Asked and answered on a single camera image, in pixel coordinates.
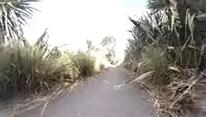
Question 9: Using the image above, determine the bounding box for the group of thin trees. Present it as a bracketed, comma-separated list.
[84, 34, 121, 67]

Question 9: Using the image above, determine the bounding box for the grey asphalt path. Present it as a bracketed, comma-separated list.
[12, 62, 159, 117]

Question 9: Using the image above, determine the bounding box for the row of flax bushes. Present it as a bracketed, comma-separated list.
[121, 0, 206, 87]

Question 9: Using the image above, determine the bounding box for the row of green grassy bushes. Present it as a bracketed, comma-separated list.
[0, 26, 100, 105]

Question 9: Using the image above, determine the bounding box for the verge with dry flax leaves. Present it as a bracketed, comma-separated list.
[121, 66, 206, 117]

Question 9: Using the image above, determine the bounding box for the verge of dry grass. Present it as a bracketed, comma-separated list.
[0, 68, 101, 117]

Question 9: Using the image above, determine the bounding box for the cabbage tree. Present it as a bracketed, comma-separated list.
[0, 0, 41, 48]

